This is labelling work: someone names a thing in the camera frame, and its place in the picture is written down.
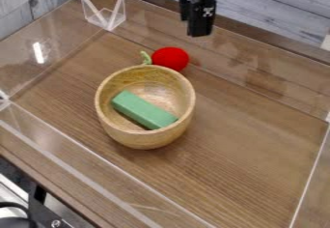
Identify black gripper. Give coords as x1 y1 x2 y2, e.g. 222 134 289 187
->
179 0 217 37

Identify red knitted apple toy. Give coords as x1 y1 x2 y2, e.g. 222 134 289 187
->
141 47 190 71

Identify clear acrylic tray walls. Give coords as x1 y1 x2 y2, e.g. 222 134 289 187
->
0 0 330 228

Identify wooden bowl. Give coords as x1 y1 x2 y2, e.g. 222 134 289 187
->
94 65 197 150

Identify green rectangular block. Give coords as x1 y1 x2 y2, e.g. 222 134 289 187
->
111 91 178 129

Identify black table frame bracket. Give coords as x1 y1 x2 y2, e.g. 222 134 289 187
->
28 185 74 228

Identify black cable bottom left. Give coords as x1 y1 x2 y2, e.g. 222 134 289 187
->
0 201 34 228

